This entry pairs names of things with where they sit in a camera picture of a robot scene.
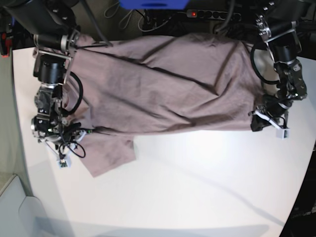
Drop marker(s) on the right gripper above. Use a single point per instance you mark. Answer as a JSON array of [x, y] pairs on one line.
[[66, 139]]

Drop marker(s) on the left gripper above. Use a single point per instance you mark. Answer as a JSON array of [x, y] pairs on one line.
[[275, 115]]

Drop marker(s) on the mauve t-shirt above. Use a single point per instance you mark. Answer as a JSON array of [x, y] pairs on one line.
[[158, 84]]

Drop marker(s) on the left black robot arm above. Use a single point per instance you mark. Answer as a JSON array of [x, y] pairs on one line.
[[276, 22]]

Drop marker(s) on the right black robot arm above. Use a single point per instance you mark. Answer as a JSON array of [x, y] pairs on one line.
[[55, 36]]

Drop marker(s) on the white side table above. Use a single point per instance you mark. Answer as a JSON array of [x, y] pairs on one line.
[[19, 213]]

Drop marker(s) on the grey power strip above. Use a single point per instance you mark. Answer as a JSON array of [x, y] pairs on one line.
[[207, 14]]

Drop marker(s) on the blue box at top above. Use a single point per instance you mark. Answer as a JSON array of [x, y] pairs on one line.
[[153, 4]]

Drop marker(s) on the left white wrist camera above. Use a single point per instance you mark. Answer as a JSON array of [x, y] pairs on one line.
[[282, 133]]

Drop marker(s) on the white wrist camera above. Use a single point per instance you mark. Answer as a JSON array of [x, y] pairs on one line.
[[64, 163], [282, 133]]

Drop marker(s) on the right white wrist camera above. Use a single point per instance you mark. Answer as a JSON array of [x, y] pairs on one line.
[[64, 163]]

